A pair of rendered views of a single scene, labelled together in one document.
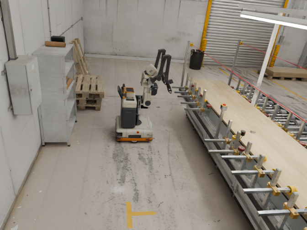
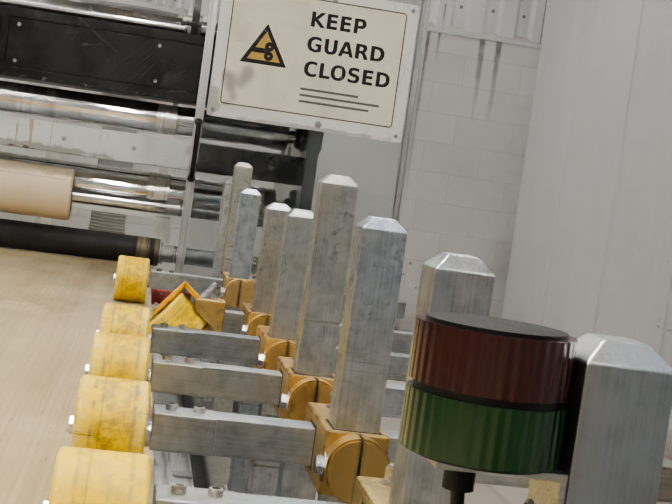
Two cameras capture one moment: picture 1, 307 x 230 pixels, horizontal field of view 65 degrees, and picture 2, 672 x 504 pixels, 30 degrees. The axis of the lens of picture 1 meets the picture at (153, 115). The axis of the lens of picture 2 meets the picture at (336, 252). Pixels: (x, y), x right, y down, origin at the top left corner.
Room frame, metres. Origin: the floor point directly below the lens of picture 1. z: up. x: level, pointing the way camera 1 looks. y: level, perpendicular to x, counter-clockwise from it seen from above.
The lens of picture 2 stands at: (3.00, -1.13, 1.15)
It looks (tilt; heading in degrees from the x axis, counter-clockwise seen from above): 3 degrees down; 182
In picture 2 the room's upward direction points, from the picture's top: 8 degrees clockwise
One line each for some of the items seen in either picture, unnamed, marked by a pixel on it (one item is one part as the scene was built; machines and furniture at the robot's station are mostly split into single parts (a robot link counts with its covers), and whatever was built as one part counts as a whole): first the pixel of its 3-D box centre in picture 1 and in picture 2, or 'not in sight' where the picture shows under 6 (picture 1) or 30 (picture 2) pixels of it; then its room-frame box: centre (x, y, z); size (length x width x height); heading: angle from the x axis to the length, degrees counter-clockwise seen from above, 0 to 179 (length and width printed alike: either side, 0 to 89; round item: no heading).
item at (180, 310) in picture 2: not in sight; (173, 325); (1.28, -1.40, 0.93); 0.09 x 0.08 x 0.09; 101
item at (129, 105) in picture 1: (129, 107); not in sight; (3.98, 0.44, 0.59); 0.55 x 0.34 x 0.83; 11
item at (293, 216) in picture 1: (290, 210); (279, 355); (1.52, -1.23, 0.95); 0.14 x 0.06 x 0.05; 11
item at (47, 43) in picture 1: (55, 44); not in sight; (3.90, 1.69, 1.59); 0.30 x 0.08 x 0.08; 101
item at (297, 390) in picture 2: (272, 188); (305, 393); (1.76, -1.18, 0.95); 0.14 x 0.06 x 0.05; 11
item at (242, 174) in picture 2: not in sight; (227, 284); (0.56, -1.42, 0.93); 0.04 x 0.04 x 0.48; 11
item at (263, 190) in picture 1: (268, 190); (362, 395); (1.74, -1.12, 0.95); 0.50 x 0.04 x 0.04; 101
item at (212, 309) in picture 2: not in sight; (186, 313); (1.28, -1.38, 0.95); 0.10 x 0.04 x 0.10; 101
